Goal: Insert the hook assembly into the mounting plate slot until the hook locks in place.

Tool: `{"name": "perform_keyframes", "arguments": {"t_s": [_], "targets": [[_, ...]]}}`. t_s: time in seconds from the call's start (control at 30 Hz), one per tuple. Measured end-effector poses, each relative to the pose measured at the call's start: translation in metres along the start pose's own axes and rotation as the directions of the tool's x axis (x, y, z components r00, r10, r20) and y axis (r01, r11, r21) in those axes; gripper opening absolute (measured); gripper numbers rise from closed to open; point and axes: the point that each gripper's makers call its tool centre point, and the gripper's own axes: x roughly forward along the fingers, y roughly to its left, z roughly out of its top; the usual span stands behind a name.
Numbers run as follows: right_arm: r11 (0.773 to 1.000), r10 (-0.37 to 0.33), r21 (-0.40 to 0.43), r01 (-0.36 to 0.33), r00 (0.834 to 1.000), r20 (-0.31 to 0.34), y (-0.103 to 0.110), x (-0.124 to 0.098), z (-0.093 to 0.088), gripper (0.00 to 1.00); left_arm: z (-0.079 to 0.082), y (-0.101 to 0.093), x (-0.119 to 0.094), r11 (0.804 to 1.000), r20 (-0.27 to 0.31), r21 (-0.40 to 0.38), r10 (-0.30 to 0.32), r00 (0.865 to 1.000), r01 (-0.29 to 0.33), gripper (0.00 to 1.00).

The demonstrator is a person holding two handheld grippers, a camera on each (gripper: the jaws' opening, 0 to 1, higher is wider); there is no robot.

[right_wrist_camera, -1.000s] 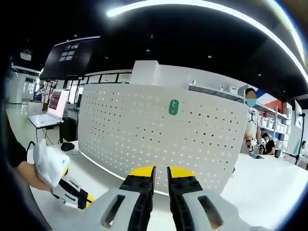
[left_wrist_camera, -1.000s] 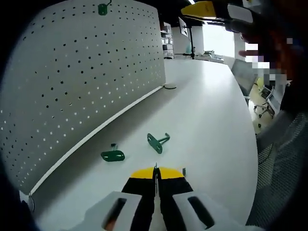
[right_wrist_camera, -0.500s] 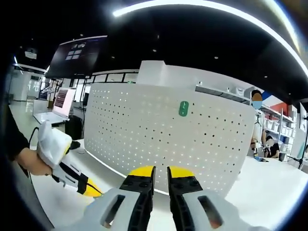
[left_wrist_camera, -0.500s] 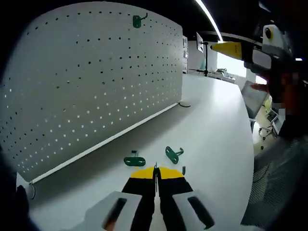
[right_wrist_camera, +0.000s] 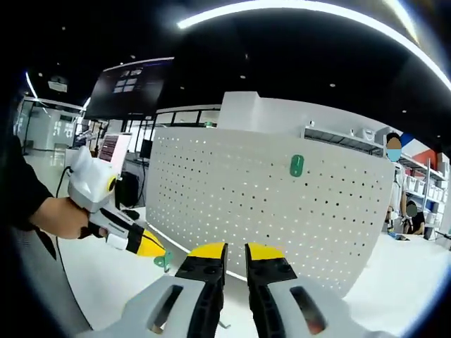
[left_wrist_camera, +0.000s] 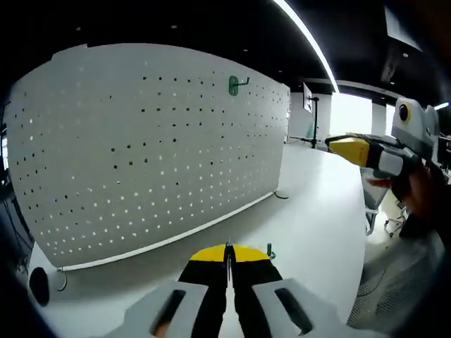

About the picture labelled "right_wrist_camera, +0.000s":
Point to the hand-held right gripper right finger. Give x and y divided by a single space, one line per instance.
282 303

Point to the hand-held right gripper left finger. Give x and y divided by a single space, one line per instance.
183 303

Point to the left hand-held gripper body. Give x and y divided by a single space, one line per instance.
89 183

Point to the green hook assembly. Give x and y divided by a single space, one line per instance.
296 165
161 261

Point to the white perforated mounting plate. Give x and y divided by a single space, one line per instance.
246 218

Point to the person's left hand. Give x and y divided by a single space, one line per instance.
67 218

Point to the black computer tower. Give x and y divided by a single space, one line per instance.
128 190

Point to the white machine with screen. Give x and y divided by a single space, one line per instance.
114 151

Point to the white storage shelf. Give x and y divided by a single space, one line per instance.
426 183

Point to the white partition cabinet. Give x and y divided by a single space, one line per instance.
282 112

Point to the ceiling light strip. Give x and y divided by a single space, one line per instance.
317 21

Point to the large black wall screen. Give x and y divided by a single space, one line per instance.
130 88

